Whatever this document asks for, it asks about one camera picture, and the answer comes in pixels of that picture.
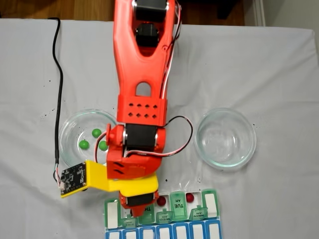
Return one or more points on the red round pill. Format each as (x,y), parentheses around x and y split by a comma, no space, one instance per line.
(161,200)
(190,197)

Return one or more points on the weekly pill organizer box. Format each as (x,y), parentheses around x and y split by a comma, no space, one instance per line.
(179,211)

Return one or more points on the green round pill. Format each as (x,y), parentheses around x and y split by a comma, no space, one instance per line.
(102,146)
(84,144)
(96,133)

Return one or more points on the glass bowl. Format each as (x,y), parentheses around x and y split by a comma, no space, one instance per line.
(224,159)
(69,139)

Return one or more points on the white table cloth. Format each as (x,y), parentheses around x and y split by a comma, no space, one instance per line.
(249,74)

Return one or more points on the white baseboard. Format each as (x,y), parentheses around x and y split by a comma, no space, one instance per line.
(258,12)

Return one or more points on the camera board on yellow mount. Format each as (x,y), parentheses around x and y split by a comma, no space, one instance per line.
(73,176)

